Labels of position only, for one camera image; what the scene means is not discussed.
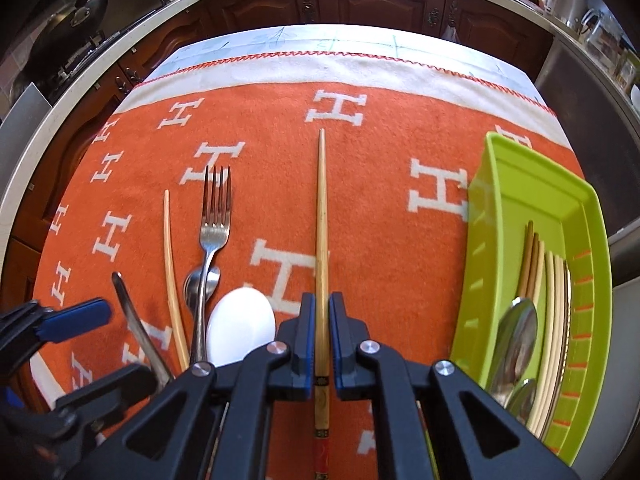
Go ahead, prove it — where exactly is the wooden chopstick with red end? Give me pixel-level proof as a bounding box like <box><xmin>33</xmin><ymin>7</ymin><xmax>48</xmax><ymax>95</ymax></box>
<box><xmin>311</xmin><ymin>128</ymin><xmax>332</xmax><ymax>480</ymax></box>

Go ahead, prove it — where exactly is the pale bamboo chopstick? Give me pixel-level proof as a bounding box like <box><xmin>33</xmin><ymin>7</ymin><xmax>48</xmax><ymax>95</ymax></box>
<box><xmin>162</xmin><ymin>189</ymin><xmax>192</xmax><ymax>372</ymax></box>

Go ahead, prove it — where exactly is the stainless steel panel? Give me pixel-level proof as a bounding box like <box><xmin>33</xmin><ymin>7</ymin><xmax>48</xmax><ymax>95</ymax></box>
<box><xmin>0</xmin><ymin>82</ymin><xmax>51</xmax><ymax>128</ymax></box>

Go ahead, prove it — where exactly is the metal fork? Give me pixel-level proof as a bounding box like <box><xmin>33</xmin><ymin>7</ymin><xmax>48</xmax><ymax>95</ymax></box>
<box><xmin>190</xmin><ymin>164</ymin><xmax>233</xmax><ymax>365</ymax></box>

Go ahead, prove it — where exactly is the black wok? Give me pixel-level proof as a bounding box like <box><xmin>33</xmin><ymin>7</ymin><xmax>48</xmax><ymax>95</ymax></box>
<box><xmin>27</xmin><ymin>0</ymin><xmax>110</xmax><ymax>56</ymax></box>

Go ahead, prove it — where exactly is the glass pitcher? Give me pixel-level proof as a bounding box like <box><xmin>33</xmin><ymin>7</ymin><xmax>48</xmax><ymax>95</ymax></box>
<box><xmin>575</xmin><ymin>7</ymin><xmax>608</xmax><ymax>46</ymax></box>

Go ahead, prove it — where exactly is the orange patterned blanket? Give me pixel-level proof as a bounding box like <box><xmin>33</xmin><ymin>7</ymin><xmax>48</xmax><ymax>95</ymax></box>
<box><xmin>30</xmin><ymin>52</ymin><xmax>586</xmax><ymax>480</ymax></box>

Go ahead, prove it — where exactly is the grey refrigerator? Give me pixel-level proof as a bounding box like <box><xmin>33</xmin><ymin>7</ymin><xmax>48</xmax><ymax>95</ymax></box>
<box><xmin>582</xmin><ymin>230</ymin><xmax>640</xmax><ymax>441</ymax></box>

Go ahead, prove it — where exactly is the grey metal cabinet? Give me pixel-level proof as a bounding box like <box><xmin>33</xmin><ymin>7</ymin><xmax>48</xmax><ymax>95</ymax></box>
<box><xmin>532</xmin><ymin>35</ymin><xmax>640</xmax><ymax>281</ymax></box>

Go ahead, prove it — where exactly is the black gas stove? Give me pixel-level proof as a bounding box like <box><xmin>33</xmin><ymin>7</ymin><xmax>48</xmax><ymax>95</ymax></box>
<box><xmin>47</xmin><ymin>2</ymin><xmax>168</xmax><ymax>93</ymax></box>

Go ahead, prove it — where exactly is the white ceramic spoon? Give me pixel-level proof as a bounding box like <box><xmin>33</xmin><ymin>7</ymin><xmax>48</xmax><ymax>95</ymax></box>
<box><xmin>206</xmin><ymin>287</ymin><xmax>277</xmax><ymax>367</ymax></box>

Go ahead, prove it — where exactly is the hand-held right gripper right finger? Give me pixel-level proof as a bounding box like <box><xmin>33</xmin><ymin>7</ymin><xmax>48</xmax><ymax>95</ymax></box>
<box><xmin>327</xmin><ymin>292</ymin><xmax>581</xmax><ymax>480</ymax></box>

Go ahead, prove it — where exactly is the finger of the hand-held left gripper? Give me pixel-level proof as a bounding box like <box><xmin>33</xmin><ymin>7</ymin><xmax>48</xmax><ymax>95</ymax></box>
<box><xmin>0</xmin><ymin>298</ymin><xmax>112</xmax><ymax>368</ymax></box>
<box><xmin>52</xmin><ymin>364</ymin><xmax>160</xmax><ymax>423</ymax></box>

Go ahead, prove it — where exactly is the large metal spoon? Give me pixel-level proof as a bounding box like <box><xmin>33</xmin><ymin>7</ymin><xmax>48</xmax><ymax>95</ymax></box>
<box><xmin>487</xmin><ymin>297</ymin><xmax>539</xmax><ymax>396</ymax></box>

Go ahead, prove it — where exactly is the metal chopstick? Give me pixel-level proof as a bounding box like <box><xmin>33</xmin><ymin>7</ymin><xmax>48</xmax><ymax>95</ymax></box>
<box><xmin>110</xmin><ymin>271</ymin><xmax>176</xmax><ymax>386</ymax></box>

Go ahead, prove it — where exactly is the white stone countertop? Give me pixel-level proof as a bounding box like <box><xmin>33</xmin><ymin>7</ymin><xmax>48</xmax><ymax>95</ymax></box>
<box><xmin>0</xmin><ymin>0</ymin><xmax>640</xmax><ymax>241</ymax></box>

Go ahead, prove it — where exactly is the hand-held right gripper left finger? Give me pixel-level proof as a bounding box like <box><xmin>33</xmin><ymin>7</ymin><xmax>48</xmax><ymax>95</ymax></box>
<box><xmin>65</xmin><ymin>292</ymin><xmax>317</xmax><ymax>480</ymax></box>

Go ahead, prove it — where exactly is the green plastic tray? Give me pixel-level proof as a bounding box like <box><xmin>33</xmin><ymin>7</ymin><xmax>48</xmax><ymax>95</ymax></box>
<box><xmin>448</xmin><ymin>131</ymin><xmax>613</xmax><ymax>467</ymax></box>

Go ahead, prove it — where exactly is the pale blue tablecloth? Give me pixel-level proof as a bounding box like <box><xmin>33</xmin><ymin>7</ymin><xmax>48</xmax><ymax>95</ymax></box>
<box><xmin>160</xmin><ymin>25</ymin><xmax>546</xmax><ymax>106</ymax></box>

